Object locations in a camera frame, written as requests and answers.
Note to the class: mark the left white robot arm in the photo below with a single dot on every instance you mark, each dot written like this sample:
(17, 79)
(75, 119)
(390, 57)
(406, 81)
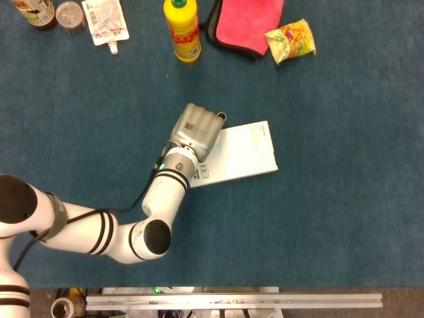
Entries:
(162, 198)

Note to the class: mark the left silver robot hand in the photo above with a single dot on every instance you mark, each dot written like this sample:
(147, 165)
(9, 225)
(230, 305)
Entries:
(197, 129)

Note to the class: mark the yellow plastic bottle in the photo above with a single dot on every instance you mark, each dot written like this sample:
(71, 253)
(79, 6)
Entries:
(183, 30)

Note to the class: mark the pink cloth with black trim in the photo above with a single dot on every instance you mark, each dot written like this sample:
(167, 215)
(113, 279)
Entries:
(245, 23)

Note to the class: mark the brown tape roll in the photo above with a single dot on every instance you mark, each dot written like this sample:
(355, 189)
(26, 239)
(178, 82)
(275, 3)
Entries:
(64, 308)

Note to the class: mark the blue felt table cover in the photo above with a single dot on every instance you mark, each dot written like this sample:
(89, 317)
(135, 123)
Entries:
(298, 232)

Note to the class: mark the small clear lidded jar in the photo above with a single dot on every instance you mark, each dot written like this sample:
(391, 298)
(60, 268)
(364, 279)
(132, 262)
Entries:
(69, 16)

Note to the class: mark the aluminium profile rail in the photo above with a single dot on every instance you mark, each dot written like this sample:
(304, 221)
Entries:
(232, 301)

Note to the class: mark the white flat cardboard box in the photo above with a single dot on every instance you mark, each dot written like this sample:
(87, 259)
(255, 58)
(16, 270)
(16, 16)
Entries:
(245, 152)

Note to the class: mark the brown sauce bottle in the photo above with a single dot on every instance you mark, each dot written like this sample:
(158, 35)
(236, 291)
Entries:
(38, 15)

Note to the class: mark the yellow snack bag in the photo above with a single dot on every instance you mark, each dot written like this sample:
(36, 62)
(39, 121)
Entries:
(291, 41)

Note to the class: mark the white spout pouch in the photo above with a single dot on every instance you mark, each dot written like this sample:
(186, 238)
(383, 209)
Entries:
(106, 23)

